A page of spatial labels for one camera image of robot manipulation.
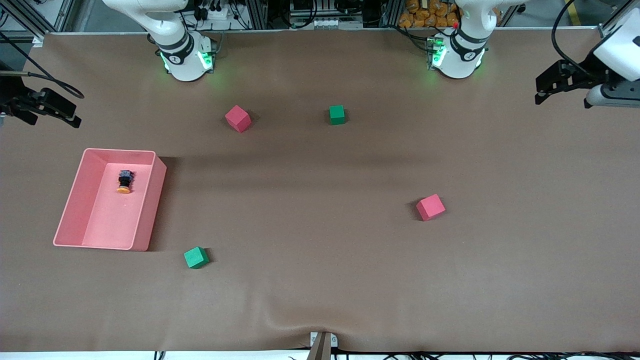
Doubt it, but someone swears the white terminal block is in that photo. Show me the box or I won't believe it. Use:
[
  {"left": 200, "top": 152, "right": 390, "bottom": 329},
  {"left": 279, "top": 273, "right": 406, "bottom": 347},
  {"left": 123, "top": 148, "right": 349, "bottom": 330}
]
[{"left": 312, "top": 18, "right": 364, "bottom": 30}]

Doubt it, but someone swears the red foam cube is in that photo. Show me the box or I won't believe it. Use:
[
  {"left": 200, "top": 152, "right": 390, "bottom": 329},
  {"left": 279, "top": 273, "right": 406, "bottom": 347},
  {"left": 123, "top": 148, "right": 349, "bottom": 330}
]
[
  {"left": 224, "top": 105, "right": 252, "bottom": 134},
  {"left": 416, "top": 194, "right": 446, "bottom": 222}
]

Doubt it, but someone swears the bag of orange objects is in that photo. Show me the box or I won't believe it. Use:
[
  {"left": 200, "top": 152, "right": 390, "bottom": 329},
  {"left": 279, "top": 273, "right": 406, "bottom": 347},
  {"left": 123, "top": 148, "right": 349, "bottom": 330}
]
[{"left": 398, "top": 0, "right": 462, "bottom": 29}]

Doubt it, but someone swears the white power strip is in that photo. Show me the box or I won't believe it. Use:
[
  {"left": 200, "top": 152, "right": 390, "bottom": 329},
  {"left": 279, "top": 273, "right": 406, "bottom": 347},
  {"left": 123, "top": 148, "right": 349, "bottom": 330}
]
[{"left": 196, "top": 4, "right": 232, "bottom": 22}]

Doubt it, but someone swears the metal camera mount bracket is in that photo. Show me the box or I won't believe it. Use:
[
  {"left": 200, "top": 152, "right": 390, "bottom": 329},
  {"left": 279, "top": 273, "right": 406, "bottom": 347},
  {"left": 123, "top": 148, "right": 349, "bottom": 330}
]
[{"left": 306, "top": 331, "right": 339, "bottom": 360}]

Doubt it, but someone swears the brown table mat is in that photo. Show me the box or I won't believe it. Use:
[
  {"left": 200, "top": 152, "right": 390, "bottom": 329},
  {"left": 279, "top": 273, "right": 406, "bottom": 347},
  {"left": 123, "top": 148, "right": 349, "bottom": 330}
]
[{"left": 0, "top": 27, "right": 640, "bottom": 353}]

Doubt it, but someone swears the aluminium frame profile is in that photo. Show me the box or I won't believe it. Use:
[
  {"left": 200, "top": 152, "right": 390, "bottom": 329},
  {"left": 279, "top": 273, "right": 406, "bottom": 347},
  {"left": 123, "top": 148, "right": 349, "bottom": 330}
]
[{"left": 0, "top": 0, "right": 77, "bottom": 47}]

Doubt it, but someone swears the pink plastic bin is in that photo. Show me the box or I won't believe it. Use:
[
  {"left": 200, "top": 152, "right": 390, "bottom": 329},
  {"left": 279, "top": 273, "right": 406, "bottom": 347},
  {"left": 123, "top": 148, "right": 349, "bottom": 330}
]
[{"left": 53, "top": 148, "right": 168, "bottom": 252}]

